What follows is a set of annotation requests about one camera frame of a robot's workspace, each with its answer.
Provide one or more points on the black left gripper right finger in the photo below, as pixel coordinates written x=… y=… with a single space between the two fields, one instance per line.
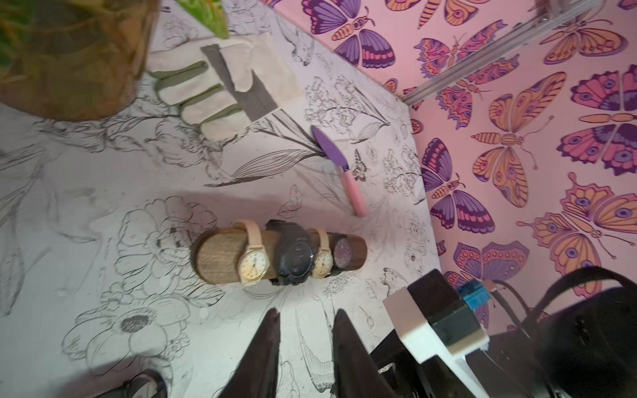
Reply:
x=355 y=374

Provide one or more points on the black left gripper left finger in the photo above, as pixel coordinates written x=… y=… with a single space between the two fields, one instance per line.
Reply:
x=256 y=375

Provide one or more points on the thin black watch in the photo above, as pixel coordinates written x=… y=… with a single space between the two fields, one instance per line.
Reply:
x=147 y=384

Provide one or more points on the cream strap watch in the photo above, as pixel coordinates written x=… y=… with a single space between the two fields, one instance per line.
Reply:
x=254 y=262

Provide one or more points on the translucent beige watch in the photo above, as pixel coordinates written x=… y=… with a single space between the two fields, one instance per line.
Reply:
x=323 y=260

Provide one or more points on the black chunky sport watch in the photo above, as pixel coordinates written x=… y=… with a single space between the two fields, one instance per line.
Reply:
x=294 y=254

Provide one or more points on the black round watch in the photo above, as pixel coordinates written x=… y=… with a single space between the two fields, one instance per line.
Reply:
x=342 y=252

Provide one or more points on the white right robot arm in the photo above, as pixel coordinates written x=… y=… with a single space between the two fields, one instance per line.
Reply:
x=585 y=350

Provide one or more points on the wooden watch stand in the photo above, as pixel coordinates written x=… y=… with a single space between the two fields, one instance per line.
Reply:
x=215 y=254

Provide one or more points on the purple pink garden trowel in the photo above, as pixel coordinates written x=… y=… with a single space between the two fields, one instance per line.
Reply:
x=350 y=185

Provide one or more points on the cream grey gardening glove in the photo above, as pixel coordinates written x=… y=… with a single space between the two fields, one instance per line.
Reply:
x=222 y=86

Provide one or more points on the potted plant yellow leaves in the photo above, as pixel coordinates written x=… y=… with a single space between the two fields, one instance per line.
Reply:
x=74 y=60

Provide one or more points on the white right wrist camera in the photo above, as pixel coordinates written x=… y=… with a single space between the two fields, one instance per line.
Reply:
x=431 y=320

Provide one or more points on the aluminium frame post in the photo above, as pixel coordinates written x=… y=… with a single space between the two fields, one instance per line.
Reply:
x=554 y=14

